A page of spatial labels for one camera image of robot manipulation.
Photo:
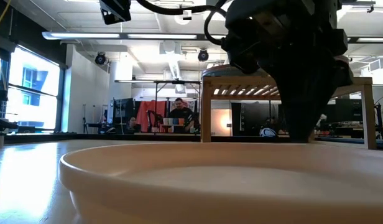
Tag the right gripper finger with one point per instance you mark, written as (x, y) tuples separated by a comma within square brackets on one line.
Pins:
[(303, 121)]

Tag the peach plate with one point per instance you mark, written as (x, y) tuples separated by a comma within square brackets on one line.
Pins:
[(210, 193)]

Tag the wooden slatted shelf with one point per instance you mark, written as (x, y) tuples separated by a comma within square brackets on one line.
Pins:
[(206, 109)]

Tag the white and blue ball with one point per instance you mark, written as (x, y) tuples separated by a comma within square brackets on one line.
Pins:
[(267, 132)]

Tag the long ceiling light bar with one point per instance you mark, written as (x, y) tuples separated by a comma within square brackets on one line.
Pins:
[(85, 35), (371, 40)]

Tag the black ceiling spotlight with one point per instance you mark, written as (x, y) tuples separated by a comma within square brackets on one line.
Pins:
[(100, 58), (203, 55)]

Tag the orange cloth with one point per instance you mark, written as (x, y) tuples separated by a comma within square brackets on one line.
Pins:
[(143, 112)]

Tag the seated person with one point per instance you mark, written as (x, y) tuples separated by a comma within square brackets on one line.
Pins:
[(133, 123)]

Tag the large window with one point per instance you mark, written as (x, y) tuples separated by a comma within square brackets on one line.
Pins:
[(33, 93)]

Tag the black metal rack frame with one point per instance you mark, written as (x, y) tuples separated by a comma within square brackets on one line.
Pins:
[(156, 102)]

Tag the black aluminium table frame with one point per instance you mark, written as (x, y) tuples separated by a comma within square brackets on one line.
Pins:
[(117, 137)]

